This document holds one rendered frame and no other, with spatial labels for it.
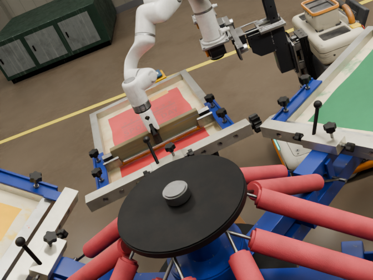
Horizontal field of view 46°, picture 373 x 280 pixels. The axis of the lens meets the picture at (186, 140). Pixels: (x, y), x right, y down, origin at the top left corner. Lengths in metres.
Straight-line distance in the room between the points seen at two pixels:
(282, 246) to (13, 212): 0.99
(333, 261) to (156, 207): 0.39
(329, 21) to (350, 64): 0.53
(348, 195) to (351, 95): 1.05
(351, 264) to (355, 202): 1.76
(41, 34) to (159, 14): 5.34
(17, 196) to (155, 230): 0.82
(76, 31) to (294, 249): 6.23
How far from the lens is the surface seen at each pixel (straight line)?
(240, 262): 0.91
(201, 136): 1.86
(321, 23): 2.51
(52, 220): 1.48
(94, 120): 2.35
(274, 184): 1.12
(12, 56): 7.28
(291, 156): 2.68
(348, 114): 1.72
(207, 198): 0.96
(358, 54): 2.11
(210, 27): 2.19
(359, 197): 2.75
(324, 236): 2.58
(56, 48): 7.07
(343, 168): 1.53
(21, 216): 1.61
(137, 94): 1.73
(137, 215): 1.01
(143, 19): 1.82
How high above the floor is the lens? 1.93
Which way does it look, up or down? 31 degrees down
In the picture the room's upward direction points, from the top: 24 degrees counter-clockwise
